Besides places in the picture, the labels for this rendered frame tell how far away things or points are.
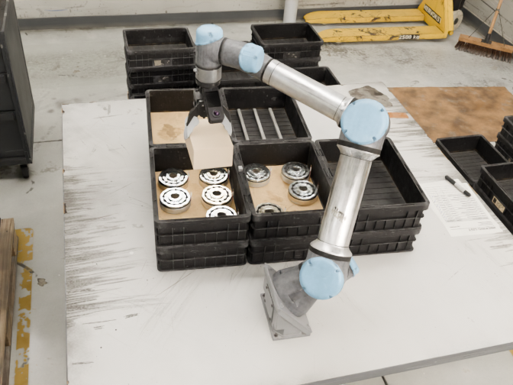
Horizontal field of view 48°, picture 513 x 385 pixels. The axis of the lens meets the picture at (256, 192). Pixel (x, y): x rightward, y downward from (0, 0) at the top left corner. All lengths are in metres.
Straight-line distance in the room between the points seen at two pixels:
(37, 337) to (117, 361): 1.04
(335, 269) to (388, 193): 0.69
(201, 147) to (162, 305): 0.50
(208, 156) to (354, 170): 0.47
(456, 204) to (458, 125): 1.97
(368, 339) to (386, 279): 0.26
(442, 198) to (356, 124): 0.99
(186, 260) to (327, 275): 0.56
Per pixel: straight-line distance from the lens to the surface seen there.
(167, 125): 2.38
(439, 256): 2.16
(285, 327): 1.75
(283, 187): 2.08
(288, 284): 1.71
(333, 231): 1.54
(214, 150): 1.75
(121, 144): 2.50
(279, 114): 2.48
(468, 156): 3.54
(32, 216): 3.29
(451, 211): 2.37
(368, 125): 1.49
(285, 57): 3.71
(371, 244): 2.03
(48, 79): 4.50
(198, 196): 2.02
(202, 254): 1.90
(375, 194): 2.13
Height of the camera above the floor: 2.13
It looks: 39 degrees down
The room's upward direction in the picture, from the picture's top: 5 degrees clockwise
